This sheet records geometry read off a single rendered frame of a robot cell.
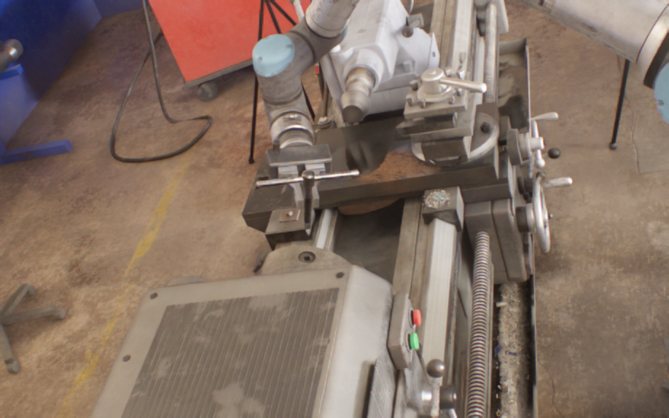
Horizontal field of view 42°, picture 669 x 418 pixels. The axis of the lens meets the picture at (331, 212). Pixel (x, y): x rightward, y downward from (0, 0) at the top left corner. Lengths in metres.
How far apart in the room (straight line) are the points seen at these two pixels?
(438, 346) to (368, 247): 0.59
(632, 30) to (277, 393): 0.75
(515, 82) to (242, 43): 1.98
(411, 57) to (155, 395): 1.65
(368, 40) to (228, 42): 2.56
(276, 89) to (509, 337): 1.15
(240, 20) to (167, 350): 3.70
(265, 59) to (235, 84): 3.54
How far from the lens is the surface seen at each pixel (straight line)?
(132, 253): 4.30
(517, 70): 3.79
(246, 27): 5.11
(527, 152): 2.50
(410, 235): 2.36
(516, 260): 2.54
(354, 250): 2.55
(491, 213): 2.42
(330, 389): 1.37
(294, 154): 1.78
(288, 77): 1.83
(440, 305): 2.14
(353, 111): 2.44
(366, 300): 1.51
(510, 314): 2.68
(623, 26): 1.22
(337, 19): 1.81
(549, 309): 3.23
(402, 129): 2.32
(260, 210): 2.59
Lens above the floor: 2.32
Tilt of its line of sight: 36 degrees down
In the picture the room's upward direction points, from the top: 21 degrees counter-clockwise
